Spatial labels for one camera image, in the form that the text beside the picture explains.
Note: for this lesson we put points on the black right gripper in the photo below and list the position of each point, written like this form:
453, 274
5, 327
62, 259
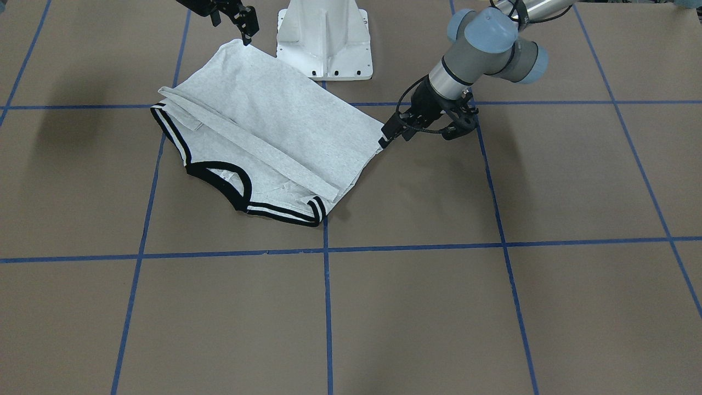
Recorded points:
239, 15

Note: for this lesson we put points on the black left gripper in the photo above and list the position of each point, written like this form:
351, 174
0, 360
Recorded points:
425, 100

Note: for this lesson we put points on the grey cartoon print t-shirt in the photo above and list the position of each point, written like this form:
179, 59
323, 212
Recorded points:
268, 138

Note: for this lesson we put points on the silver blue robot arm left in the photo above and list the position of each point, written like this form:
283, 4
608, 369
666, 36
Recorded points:
483, 43

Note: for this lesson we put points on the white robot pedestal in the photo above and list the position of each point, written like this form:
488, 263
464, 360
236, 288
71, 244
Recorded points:
325, 40

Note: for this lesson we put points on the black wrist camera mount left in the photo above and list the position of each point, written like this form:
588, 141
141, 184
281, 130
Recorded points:
463, 114

